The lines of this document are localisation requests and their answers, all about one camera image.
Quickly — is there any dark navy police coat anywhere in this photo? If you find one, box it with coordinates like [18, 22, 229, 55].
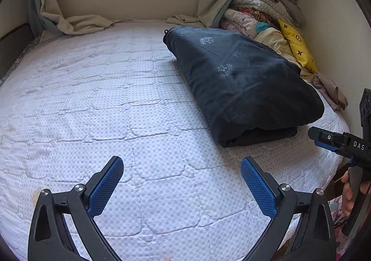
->
[163, 26, 324, 148]

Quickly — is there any person's right hand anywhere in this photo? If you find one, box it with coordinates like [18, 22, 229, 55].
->
[342, 171, 354, 217]

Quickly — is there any brown checked cloth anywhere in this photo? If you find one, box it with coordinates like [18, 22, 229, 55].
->
[312, 72, 348, 111]

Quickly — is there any pink floral bedsheet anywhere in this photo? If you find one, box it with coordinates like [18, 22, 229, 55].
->
[329, 196, 352, 260]

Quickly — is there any white quilted mattress cover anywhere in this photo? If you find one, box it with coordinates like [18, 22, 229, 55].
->
[1, 21, 342, 260]

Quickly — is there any yellow patterned pillow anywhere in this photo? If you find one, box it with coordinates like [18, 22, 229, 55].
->
[278, 19, 317, 73]

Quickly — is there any pile of folded quilts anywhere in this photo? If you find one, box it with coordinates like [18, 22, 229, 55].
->
[219, 0, 313, 82]

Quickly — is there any beige curtain right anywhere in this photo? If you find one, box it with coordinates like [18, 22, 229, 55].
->
[166, 0, 231, 28]

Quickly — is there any black headboard panel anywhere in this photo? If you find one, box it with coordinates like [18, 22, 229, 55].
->
[0, 23, 35, 78]

